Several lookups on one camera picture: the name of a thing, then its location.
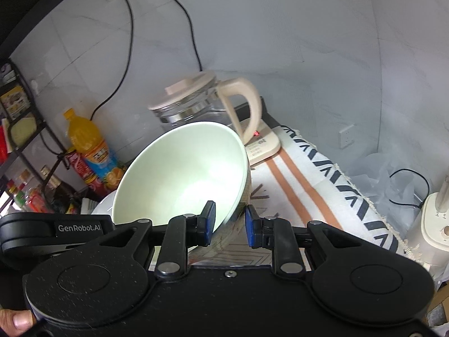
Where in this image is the black power cable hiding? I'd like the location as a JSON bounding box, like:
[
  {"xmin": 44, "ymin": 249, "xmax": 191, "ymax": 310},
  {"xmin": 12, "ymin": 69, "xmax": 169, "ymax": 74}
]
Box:
[
  {"xmin": 152, "ymin": 0, "xmax": 204, "ymax": 72},
  {"xmin": 89, "ymin": 0, "xmax": 136, "ymax": 122}
]

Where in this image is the glass kettle with cream handle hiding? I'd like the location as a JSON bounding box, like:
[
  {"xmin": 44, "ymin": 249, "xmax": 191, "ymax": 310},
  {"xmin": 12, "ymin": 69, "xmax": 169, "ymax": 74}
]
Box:
[{"xmin": 147, "ymin": 71, "xmax": 262, "ymax": 146}]

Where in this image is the cream white appliance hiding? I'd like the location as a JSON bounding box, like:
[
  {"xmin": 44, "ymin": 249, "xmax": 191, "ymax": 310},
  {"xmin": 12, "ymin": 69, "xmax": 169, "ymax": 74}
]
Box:
[{"xmin": 407, "ymin": 176, "xmax": 449, "ymax": 274}]

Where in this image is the dark ribbed cabinet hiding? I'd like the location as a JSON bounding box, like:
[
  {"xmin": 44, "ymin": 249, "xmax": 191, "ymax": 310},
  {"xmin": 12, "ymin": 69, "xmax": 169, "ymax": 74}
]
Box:
[{"xmin": 0, "ymin": 0, "xmax": 76, "ymax": 57}]

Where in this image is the pale green bowl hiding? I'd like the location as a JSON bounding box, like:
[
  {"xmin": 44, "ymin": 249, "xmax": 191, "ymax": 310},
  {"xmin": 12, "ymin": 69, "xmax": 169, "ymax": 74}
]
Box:
[{"xmin": 110, "ymin": 122, "xmax": 251, "ymax": 253}]

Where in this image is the dark glass bottle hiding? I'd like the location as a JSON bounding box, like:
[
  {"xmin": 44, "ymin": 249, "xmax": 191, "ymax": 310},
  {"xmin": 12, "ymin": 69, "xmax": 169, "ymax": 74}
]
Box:
[{"xmin": 40, "ymin": 166, "xmax": 79, "ymax": 215}]

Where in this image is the yellow printed packet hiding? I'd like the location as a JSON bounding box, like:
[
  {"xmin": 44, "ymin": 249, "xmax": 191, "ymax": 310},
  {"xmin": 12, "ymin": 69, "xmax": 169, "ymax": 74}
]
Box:
[{"xmin": 0, "ymin": 84, "xmax": 30, "ymax": 120}]

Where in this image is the red snack packet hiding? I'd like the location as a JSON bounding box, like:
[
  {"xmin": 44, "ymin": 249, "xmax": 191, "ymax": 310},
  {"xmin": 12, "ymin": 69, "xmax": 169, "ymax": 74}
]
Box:
[{"xmin": 26, "ymin": 188, "xmax": 53, "ymax": 213}]

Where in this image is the person's left hand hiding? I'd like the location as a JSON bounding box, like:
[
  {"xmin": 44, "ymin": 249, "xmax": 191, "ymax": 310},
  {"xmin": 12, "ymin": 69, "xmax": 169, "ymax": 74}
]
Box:
[{"xmin": 0, "ymin": 308, "xmax": 37, "ymax": 332}]

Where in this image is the clear plastic sheet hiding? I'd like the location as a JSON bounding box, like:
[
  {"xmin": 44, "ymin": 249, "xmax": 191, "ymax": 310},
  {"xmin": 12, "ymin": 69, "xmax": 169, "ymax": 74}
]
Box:
[{"xmin": 351, "ymin": 151, "xmax": 449, "ymax": 218}]

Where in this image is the cream kettle base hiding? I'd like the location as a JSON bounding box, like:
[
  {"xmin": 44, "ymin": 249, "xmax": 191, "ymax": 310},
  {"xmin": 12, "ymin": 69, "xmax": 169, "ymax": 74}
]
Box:
[{"xmin": 242, "ymin": 119, "xmax": 282, "ymax": 165}]

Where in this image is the orange juice bottle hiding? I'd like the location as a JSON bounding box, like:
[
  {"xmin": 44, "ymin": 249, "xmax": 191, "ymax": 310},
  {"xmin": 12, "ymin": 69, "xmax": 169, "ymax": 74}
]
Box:
[{"xmin": 63, "ymin": 108, "xmax": 127, "ymax": 192}]

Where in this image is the red soda can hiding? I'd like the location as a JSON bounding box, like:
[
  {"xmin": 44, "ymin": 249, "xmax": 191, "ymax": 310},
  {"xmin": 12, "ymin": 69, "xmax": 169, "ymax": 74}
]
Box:
[{"xmin": 66, "ymin": 149, "xmax": 111, "ymax": 197}]

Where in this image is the black metal rack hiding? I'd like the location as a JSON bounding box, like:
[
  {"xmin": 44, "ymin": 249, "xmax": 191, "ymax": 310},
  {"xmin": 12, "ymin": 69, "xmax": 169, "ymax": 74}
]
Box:
[{"xmin": 0, "ymin": 58, "xmax": 76, "ymax": 215}]

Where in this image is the small white wall socket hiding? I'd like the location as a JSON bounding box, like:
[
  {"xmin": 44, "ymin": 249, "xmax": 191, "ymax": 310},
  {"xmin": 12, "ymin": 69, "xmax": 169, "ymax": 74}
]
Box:
[{"xmin": 338, "ymin": 124, "xmax": 356, "ymax": 149}]

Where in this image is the thin black cable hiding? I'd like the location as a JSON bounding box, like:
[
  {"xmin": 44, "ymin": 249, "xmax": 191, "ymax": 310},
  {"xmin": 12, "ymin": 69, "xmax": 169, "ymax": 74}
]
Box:
[{"xmin": 388, "ymin": 168, "xmax": 430, "ymax": 208}]

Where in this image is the pale yellow packet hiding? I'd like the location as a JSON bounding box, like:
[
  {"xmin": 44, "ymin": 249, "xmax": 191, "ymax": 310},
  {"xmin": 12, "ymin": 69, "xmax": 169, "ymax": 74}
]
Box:
[{"xmin": 9, "ymin": 110, "xmax": 39, "ymax": 148}]

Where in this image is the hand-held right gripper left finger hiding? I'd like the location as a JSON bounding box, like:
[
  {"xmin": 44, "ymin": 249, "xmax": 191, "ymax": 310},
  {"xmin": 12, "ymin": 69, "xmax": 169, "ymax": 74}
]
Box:
[{"xmin": 93, "ymin": 200, "xmax": 217, "ymax": 277}]

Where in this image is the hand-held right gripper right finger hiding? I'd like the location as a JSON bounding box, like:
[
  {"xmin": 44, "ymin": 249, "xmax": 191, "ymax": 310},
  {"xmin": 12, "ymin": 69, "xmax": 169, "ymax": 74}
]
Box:
[{"xmin": 245, "ymin": 204, "xmax": 356, "ymax": 278}]

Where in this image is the patterned table cloth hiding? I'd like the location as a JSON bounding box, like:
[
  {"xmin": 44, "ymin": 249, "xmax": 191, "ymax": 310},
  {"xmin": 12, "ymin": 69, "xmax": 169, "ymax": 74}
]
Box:
[{"xmin": 189, "ymin": 124, "xmax": 414, "ymax": 267}]

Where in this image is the cardboard box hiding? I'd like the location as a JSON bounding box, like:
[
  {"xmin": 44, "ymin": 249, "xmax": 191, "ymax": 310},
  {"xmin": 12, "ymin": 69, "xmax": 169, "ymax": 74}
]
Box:
[{"xmin": 423, "ymin": 281, "xmax": 449, "ymax": 331}]

